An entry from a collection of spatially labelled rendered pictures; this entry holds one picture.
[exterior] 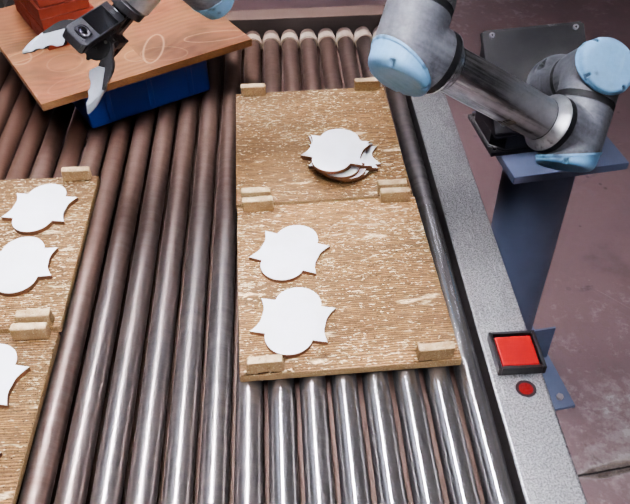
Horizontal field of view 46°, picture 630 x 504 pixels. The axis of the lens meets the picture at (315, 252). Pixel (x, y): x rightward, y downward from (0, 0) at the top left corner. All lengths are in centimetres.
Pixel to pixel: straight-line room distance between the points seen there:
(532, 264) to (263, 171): 78
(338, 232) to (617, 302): 151
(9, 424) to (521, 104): 101
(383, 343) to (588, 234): 183
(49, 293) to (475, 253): 76
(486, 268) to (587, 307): 132
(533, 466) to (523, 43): 97
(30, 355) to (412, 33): 81
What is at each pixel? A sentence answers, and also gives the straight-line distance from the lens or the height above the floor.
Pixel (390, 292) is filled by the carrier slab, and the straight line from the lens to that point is 128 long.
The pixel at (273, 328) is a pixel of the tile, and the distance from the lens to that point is 121.
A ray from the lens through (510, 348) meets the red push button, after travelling 124.
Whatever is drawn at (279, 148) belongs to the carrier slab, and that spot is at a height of 94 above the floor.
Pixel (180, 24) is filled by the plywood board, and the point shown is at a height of 104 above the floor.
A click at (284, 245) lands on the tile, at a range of 135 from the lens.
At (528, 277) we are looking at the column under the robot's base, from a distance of 200.
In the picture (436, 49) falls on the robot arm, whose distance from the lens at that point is 130.
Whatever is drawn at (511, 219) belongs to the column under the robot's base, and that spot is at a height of 67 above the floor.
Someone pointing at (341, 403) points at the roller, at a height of 92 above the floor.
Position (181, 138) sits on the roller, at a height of 92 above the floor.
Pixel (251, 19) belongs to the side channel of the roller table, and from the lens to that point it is 210.
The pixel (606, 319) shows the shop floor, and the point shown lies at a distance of 265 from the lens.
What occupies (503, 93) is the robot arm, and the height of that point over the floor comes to 115.
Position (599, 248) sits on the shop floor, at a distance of 290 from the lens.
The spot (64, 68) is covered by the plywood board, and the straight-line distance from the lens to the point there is 178.
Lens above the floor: 186
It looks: 43 degrees down
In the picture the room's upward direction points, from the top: 1 degrees counter-clockwise
